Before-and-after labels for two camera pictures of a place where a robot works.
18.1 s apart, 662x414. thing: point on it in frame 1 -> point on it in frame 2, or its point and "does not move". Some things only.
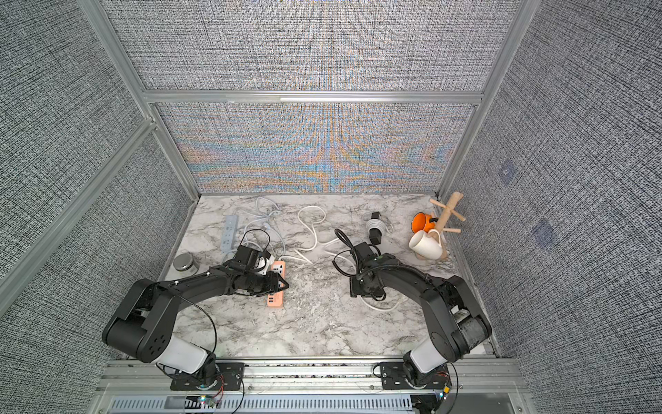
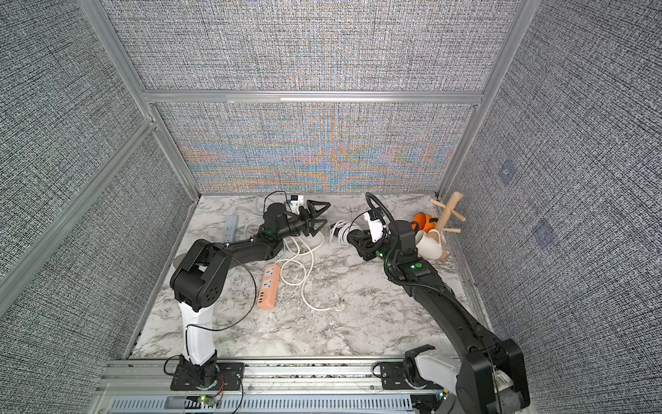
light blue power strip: x=228 y=234 does not move
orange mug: x=421 y=222 does not move
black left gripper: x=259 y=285 -> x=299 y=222
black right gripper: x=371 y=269 -> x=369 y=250
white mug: x=427 y=246 does not move
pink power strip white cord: x=381 y=309 -> x=267 y=295
